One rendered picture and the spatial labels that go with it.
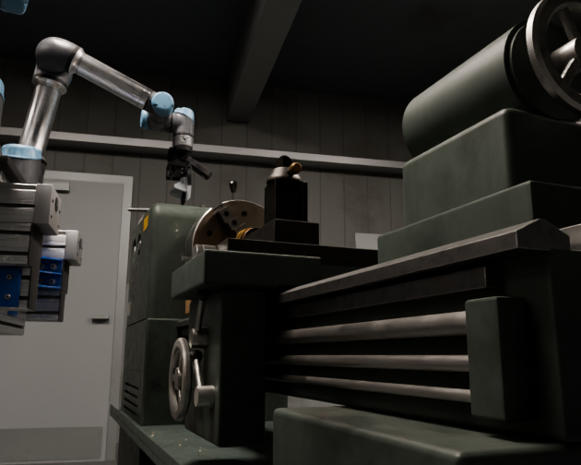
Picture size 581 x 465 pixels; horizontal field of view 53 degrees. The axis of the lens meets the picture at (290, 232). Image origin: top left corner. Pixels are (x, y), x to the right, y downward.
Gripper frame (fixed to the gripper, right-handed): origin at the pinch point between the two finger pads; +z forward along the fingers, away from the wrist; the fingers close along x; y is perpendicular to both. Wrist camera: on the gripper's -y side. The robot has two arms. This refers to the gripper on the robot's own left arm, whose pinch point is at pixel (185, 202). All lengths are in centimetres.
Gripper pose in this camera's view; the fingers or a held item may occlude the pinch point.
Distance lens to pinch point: 214.7
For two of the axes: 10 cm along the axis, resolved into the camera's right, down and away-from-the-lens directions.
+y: -9.3, -0.8, -3.6
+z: 0.0, 9.8, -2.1
